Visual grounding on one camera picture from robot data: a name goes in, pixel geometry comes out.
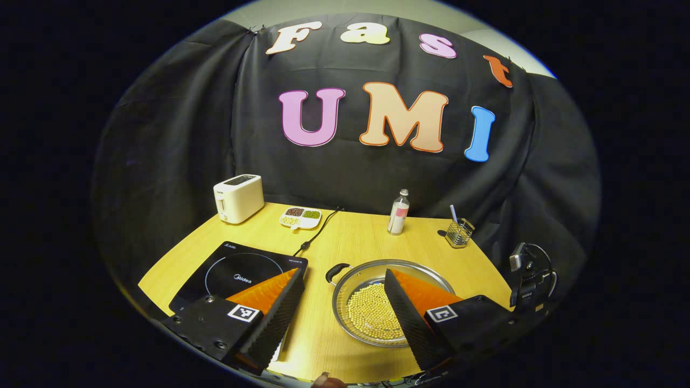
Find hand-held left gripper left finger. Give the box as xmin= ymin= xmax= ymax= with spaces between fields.
xmin=162 ymin=268 xmax=306 ymax=376

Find black induction cooktop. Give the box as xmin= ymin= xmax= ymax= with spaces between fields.
xmin=169 ymin=241 xmax=309 ymax=316

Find small clear grid holder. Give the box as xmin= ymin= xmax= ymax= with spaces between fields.
xmin=446 ymin=218 xmax=475 ymax=249

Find steel pot with black handles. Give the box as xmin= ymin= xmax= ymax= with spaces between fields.
xmin=325 ymin=259 xmax=456 ymax=348

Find white toaster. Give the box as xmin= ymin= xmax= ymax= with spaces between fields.
xmin=213 ymin=174 xmax=265 ymax=225

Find heap of yellow soybeans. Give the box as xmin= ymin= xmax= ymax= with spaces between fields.
xmin=346 ymin=282 xmax=406 ymax=341

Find black power cable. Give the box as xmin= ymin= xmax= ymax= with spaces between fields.
xmin=293 ymin=206 xmax=346 ymax=258

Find clear bottle with pink label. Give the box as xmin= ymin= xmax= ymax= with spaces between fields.
xmin=388 ymin=189 xmax=410 ymax=236

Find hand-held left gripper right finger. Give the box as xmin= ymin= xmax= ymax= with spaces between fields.
xmin=384 ymin=268 xmax=518 ymax=372

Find white divided bean dish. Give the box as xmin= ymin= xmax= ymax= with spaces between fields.
xmin=279 ymin=207 xmax=322 ymax=231

